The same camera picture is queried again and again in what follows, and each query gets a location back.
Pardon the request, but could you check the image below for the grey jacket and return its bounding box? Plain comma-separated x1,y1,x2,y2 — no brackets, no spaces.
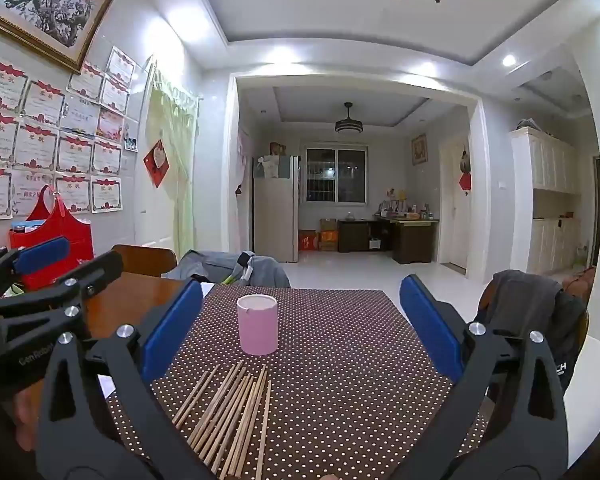
162,250,292,289

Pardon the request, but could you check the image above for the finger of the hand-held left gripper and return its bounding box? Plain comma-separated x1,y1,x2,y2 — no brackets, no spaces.
0,236,72,306
0,251,126,347

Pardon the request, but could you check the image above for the red diamond wall decoration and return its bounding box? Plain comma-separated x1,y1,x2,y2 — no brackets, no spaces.
143,140,170,188

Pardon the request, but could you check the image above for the dark wooden desk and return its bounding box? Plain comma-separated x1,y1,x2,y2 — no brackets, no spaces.
337,217,440,265

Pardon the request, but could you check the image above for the wall of award certificates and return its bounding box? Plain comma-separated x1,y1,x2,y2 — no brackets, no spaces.
0,45,136,222

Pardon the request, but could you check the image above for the brown dotted tablecloth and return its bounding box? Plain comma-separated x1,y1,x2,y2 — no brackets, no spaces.
105,287,488,480

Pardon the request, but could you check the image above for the white door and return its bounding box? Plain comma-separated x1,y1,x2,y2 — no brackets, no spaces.
440,132,473,273

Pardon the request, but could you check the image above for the cluster of desk bottles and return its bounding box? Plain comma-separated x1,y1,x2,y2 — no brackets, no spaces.
377,190,433,221

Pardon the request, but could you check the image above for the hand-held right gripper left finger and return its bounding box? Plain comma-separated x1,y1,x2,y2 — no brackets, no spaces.
35,279,216,480

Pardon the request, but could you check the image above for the white refrigerator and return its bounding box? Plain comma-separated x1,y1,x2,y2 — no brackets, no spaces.
252,155,300,263

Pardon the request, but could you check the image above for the dark jacket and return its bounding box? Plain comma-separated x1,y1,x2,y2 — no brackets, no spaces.
475,270,588,391

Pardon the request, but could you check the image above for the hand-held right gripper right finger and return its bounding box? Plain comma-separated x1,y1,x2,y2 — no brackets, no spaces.
387,274,571,480

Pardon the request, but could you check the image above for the red bag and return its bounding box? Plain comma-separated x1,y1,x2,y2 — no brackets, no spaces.
8,185,95,291

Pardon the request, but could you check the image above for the ceiling fan lamp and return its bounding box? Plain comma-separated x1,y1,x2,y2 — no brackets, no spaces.
335,102,363,136

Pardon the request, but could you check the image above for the barred window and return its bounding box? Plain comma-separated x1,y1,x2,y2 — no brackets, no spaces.
306,147,368,206

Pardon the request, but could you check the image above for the pink cup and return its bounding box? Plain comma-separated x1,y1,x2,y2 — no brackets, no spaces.
236,295,279,356

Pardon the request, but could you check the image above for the framed blossom painting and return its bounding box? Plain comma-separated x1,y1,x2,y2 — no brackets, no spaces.
0,0,117,75

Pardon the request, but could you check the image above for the light green curtain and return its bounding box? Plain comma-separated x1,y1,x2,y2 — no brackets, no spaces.
145,57,201,261

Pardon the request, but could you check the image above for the red door decoration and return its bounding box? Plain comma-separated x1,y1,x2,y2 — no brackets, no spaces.
457,142,473,192

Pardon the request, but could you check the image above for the group of wooden chopsticks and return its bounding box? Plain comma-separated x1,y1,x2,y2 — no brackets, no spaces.
172,360,273,480

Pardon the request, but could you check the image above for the white tall cabinet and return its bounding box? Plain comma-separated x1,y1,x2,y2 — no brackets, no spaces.
511,127,583,275

